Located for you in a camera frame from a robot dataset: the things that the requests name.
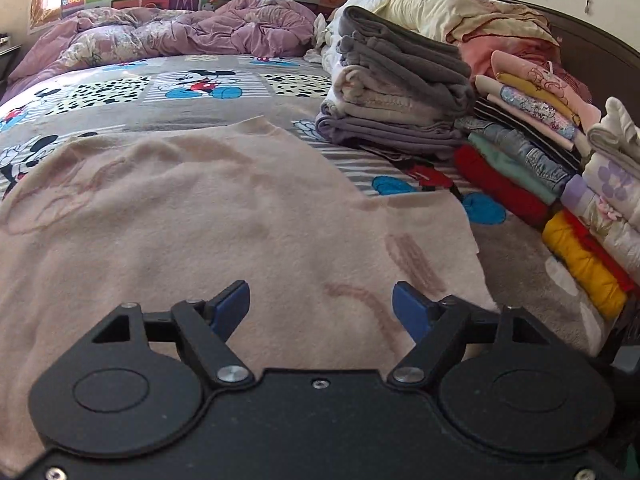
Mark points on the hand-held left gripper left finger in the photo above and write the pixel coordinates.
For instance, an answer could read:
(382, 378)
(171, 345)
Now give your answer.
(231, 305)

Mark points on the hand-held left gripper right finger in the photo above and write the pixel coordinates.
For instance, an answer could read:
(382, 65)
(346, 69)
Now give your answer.
(410, 306)

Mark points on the pale pink knit sweater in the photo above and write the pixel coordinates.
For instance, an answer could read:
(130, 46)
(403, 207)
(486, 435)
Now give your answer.
(200, 235)

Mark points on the row of folded colourful clothes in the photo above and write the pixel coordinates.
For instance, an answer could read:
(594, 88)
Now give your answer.
(500, 180)

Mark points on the stack of folded grey clothes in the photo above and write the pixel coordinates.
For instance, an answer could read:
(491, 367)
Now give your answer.
(400, 60)

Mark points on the folded purple floral cloth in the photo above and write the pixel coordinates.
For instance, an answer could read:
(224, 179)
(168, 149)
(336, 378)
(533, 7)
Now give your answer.
(610, 195)

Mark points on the cartoon mouse printed bed sheet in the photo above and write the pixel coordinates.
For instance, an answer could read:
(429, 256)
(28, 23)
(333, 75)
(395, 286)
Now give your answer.
(125, 95)

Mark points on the pink crumpled blanket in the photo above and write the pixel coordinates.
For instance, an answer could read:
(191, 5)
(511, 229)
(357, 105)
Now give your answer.
(480, 57)

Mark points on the folded white knit garment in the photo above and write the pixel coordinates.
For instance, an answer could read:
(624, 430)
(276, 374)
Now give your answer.
(617, 127)

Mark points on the purple floral quilt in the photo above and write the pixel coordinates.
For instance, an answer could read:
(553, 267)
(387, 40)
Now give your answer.
(240, 25)

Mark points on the cream crumpled quilt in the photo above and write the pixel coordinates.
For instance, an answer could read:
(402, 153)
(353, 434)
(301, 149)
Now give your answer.
(450, 10)

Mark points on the dark brown headboard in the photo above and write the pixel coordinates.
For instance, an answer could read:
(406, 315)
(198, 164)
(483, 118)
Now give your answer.
(590, 45)

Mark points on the dark bedside table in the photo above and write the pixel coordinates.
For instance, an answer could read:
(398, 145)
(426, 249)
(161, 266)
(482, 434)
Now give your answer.
(7, 60)

